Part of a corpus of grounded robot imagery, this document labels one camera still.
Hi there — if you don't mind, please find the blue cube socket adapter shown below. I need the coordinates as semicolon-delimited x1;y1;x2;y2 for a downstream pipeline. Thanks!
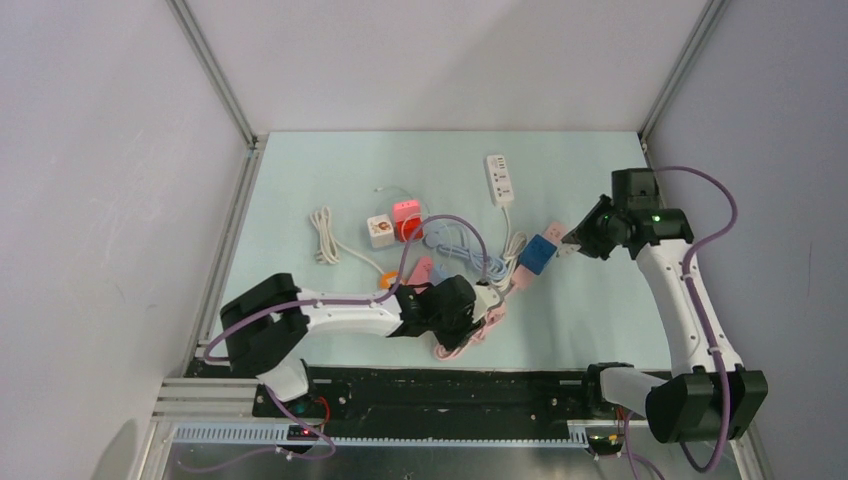
518;234;558;276

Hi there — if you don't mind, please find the pink triangular power strip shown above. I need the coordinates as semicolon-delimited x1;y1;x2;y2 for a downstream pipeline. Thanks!
405;256;434;293

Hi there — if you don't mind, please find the light blue cable with plug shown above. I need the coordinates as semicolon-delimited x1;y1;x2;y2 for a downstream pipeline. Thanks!
423;221;515;286

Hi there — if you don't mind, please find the white power strip with cable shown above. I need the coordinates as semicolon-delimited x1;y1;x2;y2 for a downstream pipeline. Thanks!
484;154;529;292

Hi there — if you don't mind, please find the white cube socket adapter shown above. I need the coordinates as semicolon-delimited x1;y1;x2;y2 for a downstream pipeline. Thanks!
366;214;396;250

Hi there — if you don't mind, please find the pink square plug adapter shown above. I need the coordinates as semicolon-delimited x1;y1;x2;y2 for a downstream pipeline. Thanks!
391;199;421;224

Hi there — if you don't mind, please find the white square plug adapter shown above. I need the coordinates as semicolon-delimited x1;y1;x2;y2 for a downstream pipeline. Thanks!
556;243;581;258

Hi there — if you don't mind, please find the pink power strip with cable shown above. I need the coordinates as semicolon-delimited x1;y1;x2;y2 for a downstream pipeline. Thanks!
433;212;566;361

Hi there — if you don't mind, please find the red cube socket adapter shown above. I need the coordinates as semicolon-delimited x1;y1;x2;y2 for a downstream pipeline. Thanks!
395;214;424;243

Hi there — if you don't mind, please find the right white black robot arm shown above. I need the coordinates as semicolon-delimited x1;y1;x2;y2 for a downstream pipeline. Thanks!
562;168;768;443

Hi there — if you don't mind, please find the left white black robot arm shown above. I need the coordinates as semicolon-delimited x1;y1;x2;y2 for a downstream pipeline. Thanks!
204;273;502;416

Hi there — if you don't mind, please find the orange power strip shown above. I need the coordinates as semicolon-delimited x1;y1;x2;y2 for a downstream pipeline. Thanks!
378;271;403;290

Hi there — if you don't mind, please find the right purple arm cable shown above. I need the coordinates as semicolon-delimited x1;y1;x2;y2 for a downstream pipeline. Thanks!
622;165;741;480

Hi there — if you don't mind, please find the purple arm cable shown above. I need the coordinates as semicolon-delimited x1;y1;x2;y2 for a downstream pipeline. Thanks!
622;165;741;480
173;213;492;476

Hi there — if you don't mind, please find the thin white cable loop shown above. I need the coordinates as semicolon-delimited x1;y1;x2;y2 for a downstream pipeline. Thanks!
373;185;432;233

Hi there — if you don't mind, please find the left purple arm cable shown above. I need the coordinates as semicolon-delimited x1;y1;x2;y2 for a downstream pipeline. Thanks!
173;213;492;476

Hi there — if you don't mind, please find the aluminium frame rail front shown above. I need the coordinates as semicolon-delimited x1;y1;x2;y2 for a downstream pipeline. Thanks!
154;368;612;428

